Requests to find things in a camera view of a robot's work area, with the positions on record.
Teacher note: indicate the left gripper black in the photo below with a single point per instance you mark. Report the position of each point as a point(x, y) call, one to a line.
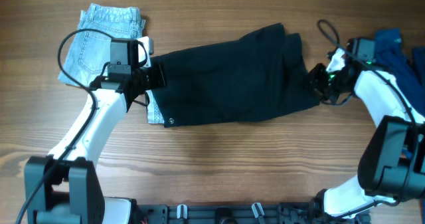
point(158, 72)

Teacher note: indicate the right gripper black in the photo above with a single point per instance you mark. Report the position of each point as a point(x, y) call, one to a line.
point(315, 82)

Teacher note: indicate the black shorts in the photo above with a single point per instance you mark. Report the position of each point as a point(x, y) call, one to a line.
point(258, 77)

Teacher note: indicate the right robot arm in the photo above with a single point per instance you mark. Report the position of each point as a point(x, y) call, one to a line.
point(391, 170)

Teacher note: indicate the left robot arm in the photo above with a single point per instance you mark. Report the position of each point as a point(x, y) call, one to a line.
point(63, 186)

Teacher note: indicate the folded light blue jeans shorts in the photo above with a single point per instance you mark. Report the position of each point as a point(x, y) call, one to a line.
point(90, 49)

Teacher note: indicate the blue garment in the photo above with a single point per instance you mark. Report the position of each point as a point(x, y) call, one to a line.
point(409, 73)

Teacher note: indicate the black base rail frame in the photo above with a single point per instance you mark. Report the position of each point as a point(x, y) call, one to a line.
point(282, 213)

